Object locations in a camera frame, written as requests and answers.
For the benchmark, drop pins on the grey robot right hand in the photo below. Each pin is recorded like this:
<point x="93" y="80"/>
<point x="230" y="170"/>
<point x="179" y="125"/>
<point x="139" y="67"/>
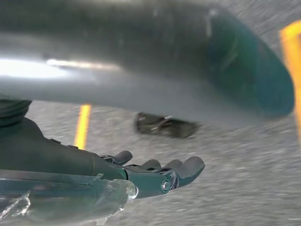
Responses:
<point x="47" y="156"/>

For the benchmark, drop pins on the yellow floor tape square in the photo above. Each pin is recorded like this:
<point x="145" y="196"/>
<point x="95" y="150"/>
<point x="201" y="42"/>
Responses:
<point x="82" y="124"/>

